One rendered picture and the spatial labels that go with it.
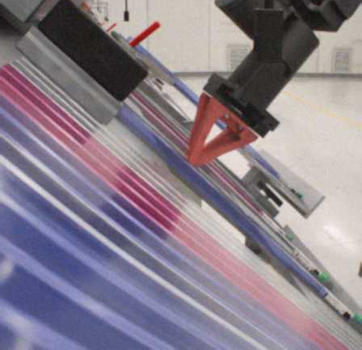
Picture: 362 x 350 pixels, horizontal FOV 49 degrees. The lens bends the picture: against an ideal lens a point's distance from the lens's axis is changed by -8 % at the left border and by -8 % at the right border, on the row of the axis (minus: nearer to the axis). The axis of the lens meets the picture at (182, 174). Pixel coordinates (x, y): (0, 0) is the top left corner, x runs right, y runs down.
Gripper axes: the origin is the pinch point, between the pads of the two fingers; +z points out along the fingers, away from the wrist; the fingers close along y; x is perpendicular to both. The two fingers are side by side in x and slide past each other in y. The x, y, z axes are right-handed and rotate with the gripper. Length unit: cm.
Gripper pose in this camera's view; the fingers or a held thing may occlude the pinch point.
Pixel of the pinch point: (195, 156)
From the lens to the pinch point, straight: 49.3
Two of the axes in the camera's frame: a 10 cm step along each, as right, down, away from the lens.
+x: 7.5, 5.4, 3.8
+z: -6.3, 7.6, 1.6
